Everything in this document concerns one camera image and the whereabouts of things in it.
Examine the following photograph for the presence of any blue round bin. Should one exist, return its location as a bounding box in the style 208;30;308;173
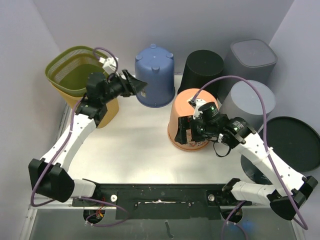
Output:
135;43;176;108

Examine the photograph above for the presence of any dark navy round bin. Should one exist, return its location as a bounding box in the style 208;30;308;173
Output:
240;115;320;186

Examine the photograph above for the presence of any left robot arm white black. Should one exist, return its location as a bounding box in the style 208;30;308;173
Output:
28;69;147;207

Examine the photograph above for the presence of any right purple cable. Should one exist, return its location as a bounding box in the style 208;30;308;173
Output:
187;75;309;240

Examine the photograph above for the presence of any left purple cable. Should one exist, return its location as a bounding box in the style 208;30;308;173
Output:
30;46;131;228

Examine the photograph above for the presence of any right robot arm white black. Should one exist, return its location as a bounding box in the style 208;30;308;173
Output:
174;99;318;221

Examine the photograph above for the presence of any tan round bin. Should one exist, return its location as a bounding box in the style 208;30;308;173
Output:
167;88;208;151

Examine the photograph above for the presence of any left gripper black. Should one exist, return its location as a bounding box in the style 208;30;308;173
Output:
101;69;148;104

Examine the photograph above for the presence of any green mesh square basket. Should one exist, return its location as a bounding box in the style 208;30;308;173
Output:
45;46;108;97

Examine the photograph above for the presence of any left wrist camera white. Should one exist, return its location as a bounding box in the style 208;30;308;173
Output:
98;57;116;74

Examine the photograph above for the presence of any grey mesh square basket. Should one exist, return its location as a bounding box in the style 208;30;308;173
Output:
217;39;279;101

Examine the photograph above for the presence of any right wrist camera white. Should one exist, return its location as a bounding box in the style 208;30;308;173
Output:
188;98;207;120

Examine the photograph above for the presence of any black ribbed round bin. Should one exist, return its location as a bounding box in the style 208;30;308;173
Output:
177;49;224;93

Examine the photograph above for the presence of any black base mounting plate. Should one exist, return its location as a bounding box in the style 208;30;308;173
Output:
72;183;251;221

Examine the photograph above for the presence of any light grey round bin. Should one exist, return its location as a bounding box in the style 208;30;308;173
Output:
217;79;263;131

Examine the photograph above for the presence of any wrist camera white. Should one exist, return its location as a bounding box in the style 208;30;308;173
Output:
188;98;207;120
98;57;116;74

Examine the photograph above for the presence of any purple cable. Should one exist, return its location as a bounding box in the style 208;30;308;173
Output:
30;46;131;228
187;75;309;240

